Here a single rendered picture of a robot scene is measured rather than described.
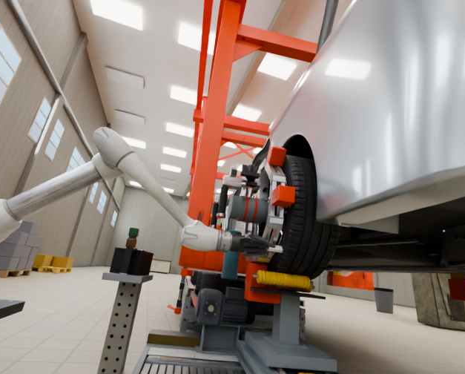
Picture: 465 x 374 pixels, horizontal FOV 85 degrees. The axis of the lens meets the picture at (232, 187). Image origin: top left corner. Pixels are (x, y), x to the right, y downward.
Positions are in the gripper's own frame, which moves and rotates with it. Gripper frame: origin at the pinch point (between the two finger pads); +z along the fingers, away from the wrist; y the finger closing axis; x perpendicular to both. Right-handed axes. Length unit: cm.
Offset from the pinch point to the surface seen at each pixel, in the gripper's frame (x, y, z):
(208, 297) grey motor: 11, -50, -22
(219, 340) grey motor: 6, -79, -10
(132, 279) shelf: -4, -25, -60
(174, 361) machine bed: -13, -67, -35
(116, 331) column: -8, -56, -65
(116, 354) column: -15, -63, -63
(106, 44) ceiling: 794, 33, -375
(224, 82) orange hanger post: 143, 52, -31
